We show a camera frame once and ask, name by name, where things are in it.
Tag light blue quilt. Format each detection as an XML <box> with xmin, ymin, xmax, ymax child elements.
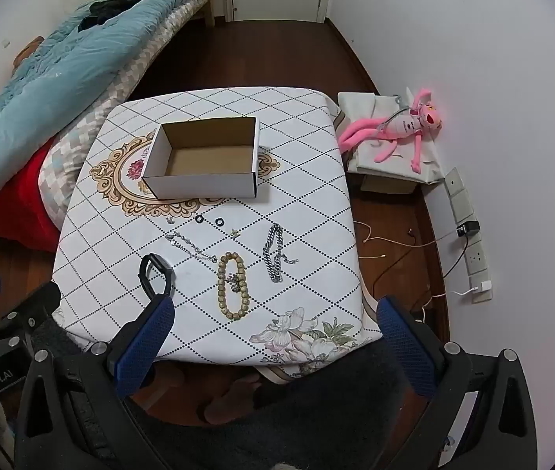
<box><xmin>0</xmin><ymin>0</ymin><xmax>226</xmax><ymax>204</ymax></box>

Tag black clothing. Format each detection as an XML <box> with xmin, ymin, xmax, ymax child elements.
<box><xmin>78</xmin><ymin>0</ymin><xmax>158</xmax><ymax>33</ymax></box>

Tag wooden bead bracelet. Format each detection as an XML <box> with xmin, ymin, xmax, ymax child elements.
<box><xmin>216</xmin><ymin>251</ymin><xmax>251</xmax><ymax>322</ymax></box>

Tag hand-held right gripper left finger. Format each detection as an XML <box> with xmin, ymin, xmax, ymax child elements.
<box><xmin>13</xmin><ymin>295</ymin><xmax>178</xmax><ymax>470</ymax></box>

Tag pink plush toy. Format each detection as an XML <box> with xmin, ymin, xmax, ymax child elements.
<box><xmin>338</xmin><ymin>87</ymin><xmax>443</xmax><ymax>174</ymax></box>

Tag red blanket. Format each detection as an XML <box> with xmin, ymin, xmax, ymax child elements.
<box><xmin>0</xmin><ymin>137</ymin><xmax>63</xmax><ymax>255</ymax></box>

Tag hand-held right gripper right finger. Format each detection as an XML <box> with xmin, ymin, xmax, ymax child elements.
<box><xmin>376</xmin><ymin>295</ymin><xmax>539</xmax><ymax>470</ymax></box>

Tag brown cardboard box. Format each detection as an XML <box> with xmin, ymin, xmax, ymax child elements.
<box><xmin>360</xmin><ymin>174</ymin><xmax>418</xmax><ymax>194</ymax></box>

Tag person's bare foot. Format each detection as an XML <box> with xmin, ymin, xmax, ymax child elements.
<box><xmin>199</xmin><ymin>372</ymin><xmax>263</xmax><ymax>427</ymax></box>

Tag thin silver bracelet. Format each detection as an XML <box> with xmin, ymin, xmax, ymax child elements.
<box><xmin>166</xmin><ymin>230</ymin><xmax>218</xmax><ymax>263</ymax></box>

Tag person's dark grey trousers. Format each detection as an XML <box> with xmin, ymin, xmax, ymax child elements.
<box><xmin>125</xmin><ymin>338</ymin><xmax>435</xmax><ymax>470</ymax></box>

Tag black wristband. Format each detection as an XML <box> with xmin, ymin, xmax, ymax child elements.
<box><xmin>139</xmin><ymin>253</ymin><xmax>176</xmax><ymax>302</ymax></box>

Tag thick silver chain bracelet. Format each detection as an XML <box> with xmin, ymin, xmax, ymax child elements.
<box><xmin>262</xmin><ymin>224</ymin><xmax>300</xmax><ymax>284</ymax></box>

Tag grey checkered bed sheet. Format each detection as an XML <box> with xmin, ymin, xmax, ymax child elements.
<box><xmin>37</xmin><ymin>0</ymin><xmax>214</xmax><ymax>228</ymax></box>

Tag pale pink cable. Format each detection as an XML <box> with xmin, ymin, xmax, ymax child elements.
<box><xmin>354</xmin><ymin>220</ymin><xmax>460</xmax><ymax>261</ymax></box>

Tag diamond pattern floral tablecloth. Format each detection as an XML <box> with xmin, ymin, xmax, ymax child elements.
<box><xmin>52</xmin><ymin>85</ymin><xmax>386</xmax><ymax>383</ymax></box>

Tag white cloth covered box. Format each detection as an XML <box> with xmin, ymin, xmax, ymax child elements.
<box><xmin>337</xmin><ymin>87</ymin><xmax>447</xmax><ymax>187</ymax></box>

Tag brown pillow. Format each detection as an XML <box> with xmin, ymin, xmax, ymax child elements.
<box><xmin>13</xmin><ymin>36</ymin><xmax>45</xmax><ymax>67</ymax></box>

